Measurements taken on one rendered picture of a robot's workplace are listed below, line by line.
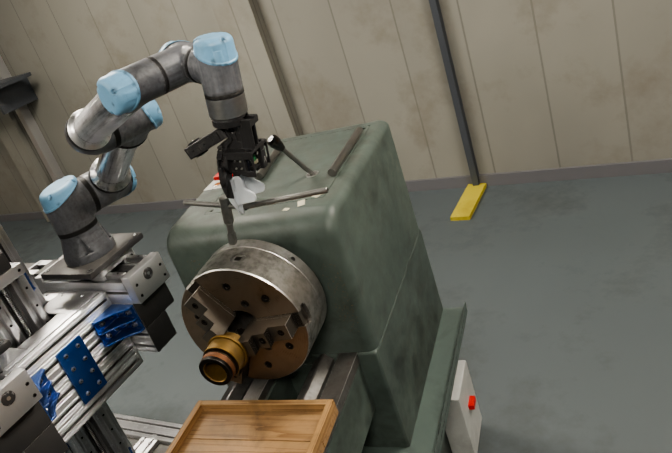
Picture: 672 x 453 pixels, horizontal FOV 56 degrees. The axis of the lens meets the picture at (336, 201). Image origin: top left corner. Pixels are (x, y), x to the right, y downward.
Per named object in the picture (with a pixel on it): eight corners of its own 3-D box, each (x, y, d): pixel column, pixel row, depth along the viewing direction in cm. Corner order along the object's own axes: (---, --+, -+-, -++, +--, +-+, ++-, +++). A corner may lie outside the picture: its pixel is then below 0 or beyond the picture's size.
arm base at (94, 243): (56, 267, 187) (40, 239, 183) (92, 239, 199) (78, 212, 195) (89, 267, 180) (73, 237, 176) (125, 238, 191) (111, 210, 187)
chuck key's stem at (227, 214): (226, 245, 136) (216, 198, 131) (231, 240, 138) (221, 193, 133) (235, 246, 136) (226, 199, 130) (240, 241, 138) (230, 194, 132)
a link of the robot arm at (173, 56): (134, 53, 121) (165, 58, 114) (181, 33, 127) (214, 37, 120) (148, 91, 125) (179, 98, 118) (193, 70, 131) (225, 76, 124)
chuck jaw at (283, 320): (255, 308, 143) (300, 301, 138) (264, 325, 144) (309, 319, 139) (235, 340, 133) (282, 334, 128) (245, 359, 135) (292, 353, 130)
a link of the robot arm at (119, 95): (40, 132, 149) (94, 62, 109) (82, 113, 155) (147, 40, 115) (67, 174, 151) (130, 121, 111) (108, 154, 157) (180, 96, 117)
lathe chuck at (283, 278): (214, 347, 162) (185, 243, 147) (330, 360, 152) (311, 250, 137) (198, 372, 155) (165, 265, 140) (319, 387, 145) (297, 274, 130)
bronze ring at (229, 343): (208, 327, 138) (187, 355, 130) (244, 324, 134) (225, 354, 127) (223, 359, 142) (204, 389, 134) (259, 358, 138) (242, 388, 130)
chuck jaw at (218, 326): (233, 316, 146) (192, 283, 145) (244, 304, 143) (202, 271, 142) (211, 348, 137) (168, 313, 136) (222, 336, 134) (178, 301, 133)
